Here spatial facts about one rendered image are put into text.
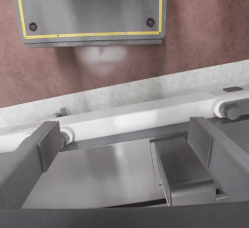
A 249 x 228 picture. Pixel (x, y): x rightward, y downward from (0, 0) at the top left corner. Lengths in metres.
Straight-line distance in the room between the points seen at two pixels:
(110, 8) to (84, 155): 0.68
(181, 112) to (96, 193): 0.27
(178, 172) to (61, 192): 0.28
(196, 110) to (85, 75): 0.93
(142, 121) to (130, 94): 0.85
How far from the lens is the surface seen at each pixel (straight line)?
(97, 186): 0.43
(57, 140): 0.17
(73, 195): 0.46
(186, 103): 0.39
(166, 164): 0.30
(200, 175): 0.28
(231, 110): 0.39
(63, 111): 1.28
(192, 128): 0.16
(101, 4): 0.89
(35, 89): 1.36
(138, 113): 0.38
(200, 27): 1.30
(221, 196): 0.49
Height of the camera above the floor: 1.19
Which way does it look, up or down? 73 degrees down
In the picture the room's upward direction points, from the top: 178 degrees clockwise
